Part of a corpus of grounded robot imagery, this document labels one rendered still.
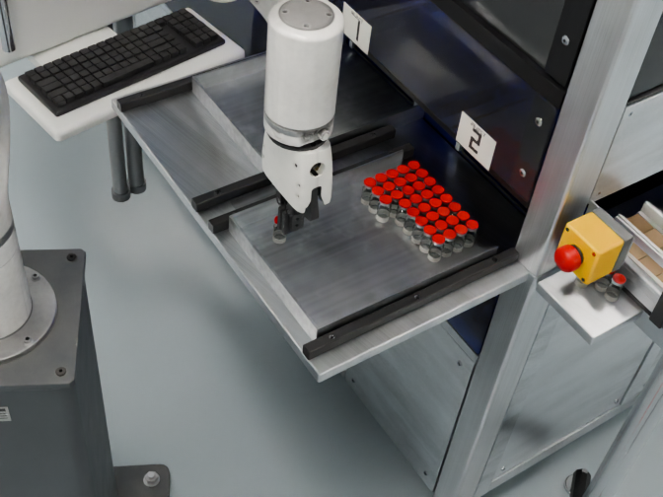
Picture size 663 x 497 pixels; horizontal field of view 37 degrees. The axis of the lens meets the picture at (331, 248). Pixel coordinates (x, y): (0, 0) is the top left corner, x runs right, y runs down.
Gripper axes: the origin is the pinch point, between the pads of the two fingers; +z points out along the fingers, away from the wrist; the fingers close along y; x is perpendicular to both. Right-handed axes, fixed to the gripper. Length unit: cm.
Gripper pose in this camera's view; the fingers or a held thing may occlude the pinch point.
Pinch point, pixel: (291, 217)
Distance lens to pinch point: 129.1
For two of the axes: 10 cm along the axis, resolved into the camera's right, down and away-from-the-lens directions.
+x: -8.3, 3.5, -4.2
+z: -0.9, 6.8, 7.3
